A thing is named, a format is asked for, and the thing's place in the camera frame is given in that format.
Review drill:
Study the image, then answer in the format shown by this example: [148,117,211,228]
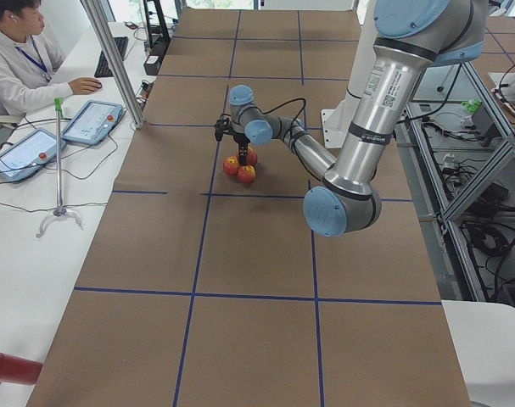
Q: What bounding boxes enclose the reacher grabber tool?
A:
[36,98,83,238]

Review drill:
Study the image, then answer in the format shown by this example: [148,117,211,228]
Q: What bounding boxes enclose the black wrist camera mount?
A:
[214,114,232,142]

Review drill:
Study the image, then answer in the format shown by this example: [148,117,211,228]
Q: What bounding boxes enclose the aluminium frame post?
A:
[81,0,144,129]

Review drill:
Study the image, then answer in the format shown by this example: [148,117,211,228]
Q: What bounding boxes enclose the red yellow apple back-left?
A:
[246,147,258,166]

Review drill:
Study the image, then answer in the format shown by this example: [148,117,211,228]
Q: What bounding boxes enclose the far teach pendant tablet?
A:
[61,100,123,146]

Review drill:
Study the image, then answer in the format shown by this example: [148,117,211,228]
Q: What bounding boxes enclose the red cylinder bottle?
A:
[0,352,43,385]

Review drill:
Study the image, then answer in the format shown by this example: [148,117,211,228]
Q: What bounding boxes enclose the red yellow apple front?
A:
[237,164,256,184]

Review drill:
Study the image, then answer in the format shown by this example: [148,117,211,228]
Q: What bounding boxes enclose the teach pendant tablet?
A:
[61,100,123,146]
[0,128,58,182]

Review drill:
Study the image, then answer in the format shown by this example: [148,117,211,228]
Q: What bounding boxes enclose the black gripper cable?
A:
[260,98,309,145]

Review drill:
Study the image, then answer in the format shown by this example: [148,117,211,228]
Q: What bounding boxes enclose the black keyboard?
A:
[93,36,130,79]

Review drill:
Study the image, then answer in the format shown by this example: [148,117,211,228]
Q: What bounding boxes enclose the red yellow apple back-right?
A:
[222,156,240,176]

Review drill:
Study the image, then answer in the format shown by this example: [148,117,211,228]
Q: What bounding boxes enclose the person in white hoodie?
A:
[0,1,102,116]

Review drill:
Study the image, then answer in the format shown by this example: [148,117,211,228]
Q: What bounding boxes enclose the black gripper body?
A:
[233,132,249,146]

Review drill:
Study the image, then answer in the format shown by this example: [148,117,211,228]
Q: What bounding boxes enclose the near teach pendant tablet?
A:
[0,128,58,182]

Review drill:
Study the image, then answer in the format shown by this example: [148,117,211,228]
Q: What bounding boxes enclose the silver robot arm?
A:
[215,0,488,237]

